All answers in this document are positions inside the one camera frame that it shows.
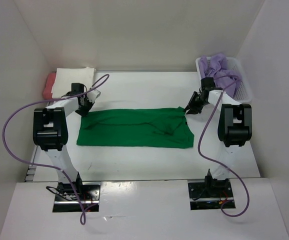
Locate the white plastic basket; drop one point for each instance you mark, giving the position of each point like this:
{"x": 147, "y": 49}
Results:
{"x": 243, "y": 93}

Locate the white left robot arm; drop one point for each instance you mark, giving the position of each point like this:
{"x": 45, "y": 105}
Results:
{"x": 50, "y": 133}

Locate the purple t shirt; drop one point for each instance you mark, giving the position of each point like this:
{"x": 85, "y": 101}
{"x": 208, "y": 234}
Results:
{"x": 217, "y": 68}

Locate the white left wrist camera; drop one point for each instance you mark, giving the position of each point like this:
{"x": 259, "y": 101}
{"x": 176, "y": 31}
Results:
{"x": 93, "y": 95}

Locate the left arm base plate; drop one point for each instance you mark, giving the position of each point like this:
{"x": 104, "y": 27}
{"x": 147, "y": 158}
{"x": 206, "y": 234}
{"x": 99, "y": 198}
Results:
{"x": 65, "y": 201}

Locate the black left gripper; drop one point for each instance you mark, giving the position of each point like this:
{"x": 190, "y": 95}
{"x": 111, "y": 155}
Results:
{"x": 90, "y": 104}

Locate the red t shirt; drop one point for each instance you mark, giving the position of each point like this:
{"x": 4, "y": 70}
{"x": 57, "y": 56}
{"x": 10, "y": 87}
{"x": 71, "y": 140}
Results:
{"x": 47, "y": 92}

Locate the cream white t shirt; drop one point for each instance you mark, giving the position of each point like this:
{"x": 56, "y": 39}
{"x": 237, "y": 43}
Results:
{"x": 66, "y": 76}

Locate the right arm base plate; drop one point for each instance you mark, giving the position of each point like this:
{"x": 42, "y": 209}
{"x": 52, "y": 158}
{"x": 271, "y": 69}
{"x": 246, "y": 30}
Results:
{"x": 202, "y": 197}

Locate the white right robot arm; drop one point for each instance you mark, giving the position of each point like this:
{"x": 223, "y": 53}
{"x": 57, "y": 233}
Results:
{"x": 234, "y": 129}

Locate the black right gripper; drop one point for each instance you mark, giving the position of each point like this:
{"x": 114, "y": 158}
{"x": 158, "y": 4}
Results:
{"x": 194, "y": 109}

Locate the green t shirt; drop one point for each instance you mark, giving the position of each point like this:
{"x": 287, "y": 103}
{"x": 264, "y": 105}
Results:
{"x": 156, "y": 127}

